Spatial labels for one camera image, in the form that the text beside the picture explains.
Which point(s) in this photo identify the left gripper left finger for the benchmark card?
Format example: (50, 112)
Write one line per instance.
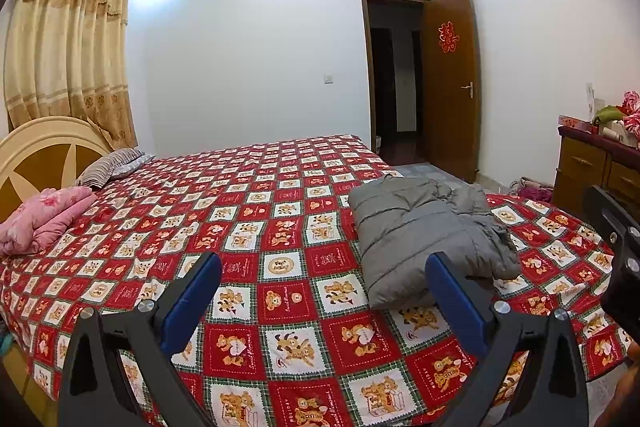
(95, 390)

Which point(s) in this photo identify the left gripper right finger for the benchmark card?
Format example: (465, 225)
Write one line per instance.
(552, 389)

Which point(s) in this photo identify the grey puffer jacket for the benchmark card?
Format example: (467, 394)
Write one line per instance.
(400, 222)

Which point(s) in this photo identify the brown wooden dresser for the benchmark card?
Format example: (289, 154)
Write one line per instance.
(588, 159)

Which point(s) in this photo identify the pink folded blanket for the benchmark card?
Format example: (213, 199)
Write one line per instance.
(43, 219)

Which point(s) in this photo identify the items on dresser top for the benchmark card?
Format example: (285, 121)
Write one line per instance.
(618, 123)

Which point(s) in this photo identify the red patchwork bear bedspread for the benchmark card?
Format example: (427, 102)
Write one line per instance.
(290, 338)

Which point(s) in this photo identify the striped grey pillow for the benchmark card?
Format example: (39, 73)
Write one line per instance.
(113, 166)

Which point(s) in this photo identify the cream wooden headboard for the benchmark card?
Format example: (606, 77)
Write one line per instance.
(46, 152)

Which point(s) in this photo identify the brown wooden door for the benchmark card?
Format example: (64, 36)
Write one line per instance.
(451, 90)

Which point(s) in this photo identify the red double happiness decoration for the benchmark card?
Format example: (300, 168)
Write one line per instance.
(448, 39)

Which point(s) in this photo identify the beige patterned curtain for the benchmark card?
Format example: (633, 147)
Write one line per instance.
(67, 58)

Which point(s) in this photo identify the white wall switch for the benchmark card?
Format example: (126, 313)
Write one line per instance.
(328, 78)

